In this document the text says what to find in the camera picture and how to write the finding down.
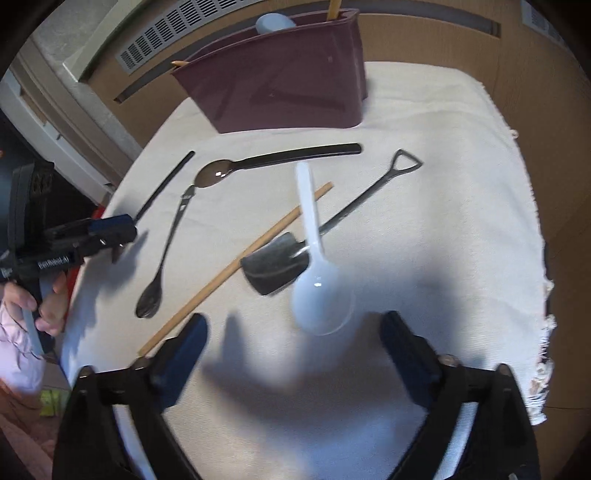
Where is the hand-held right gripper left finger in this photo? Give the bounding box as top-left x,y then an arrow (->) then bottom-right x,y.
55,313 -> 211,480

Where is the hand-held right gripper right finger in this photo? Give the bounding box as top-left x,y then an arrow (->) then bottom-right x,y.
379,311 -> 541,480

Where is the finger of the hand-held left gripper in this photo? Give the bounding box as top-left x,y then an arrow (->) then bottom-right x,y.
88,215 -> 136,235
76,229 -> 138,256

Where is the thin black-handled spoon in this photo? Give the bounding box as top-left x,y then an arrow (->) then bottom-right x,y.
131,150 -> 196,222

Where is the smiley-handled steel spoon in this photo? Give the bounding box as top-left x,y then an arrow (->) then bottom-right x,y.
135,184 -> 197,319

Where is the white plastic spoon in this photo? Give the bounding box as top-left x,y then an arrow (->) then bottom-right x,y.
290,161 -> 355,336

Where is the shovel-shaped steel spoon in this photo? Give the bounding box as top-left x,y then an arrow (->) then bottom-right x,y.
240,148 -> 424,297

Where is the thick black-handled spoon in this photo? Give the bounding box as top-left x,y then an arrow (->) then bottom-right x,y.
194,143 -> 363,190

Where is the maroon plastic utensil holder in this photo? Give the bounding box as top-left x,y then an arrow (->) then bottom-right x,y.
172,8 -> 370,134

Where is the person's left forearm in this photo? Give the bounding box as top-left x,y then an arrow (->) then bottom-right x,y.
0,305 -> 47,398

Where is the person's left hand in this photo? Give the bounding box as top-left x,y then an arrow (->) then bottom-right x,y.
0,272 -> 70,337

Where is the yellow-green packet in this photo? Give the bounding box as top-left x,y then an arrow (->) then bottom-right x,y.
41,389 -> 64,417

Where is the white woven cloth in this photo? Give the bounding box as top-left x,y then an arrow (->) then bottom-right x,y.
60,61 -> 555,480

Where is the long grey vent grille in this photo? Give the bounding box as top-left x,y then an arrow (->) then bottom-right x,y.
115,0 -> 259,72

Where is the grey stone sill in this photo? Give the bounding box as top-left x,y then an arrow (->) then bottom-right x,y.
32,0 -> 185,84

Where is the blue-grey plastic spoon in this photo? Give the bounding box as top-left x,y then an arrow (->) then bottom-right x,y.
255,13 -> 296,35

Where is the wooden radiator cover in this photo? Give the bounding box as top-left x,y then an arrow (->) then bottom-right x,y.
88,0 -> 591,480

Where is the short grey vent grille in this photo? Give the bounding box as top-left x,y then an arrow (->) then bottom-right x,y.
520,0 -> 565,32

